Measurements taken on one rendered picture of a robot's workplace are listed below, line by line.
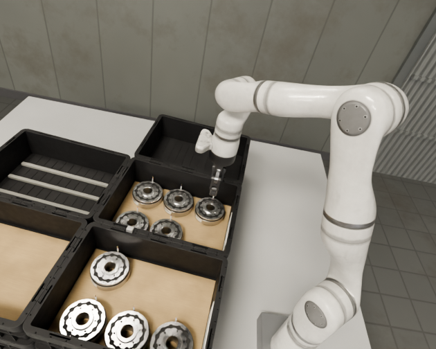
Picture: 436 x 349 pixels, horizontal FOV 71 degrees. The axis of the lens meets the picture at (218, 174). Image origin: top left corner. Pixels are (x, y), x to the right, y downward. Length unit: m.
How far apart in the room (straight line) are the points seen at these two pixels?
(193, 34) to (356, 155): 2.05
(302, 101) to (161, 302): 0.62
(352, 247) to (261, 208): 0.76
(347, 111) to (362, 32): 2.05
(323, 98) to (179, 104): 2.18
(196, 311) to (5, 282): 0.50
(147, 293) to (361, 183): 0.62
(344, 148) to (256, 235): 0.76
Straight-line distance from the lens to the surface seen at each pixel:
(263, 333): 1.00
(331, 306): 0.71
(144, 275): 0.93
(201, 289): 0.92
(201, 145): 0.80
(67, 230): 0.99
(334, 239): 0.61
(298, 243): 1.28
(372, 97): 0.51
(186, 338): 0.84
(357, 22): 2.52
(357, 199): 0.56
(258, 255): 1.18
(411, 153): 3.20
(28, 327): 0.81
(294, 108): 0.62
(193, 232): 1.02
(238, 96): 0.69
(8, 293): 0.98
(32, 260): 1.01
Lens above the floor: 1.65
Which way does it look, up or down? 42 degrees down
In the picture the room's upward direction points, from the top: 13 degrees clockwise
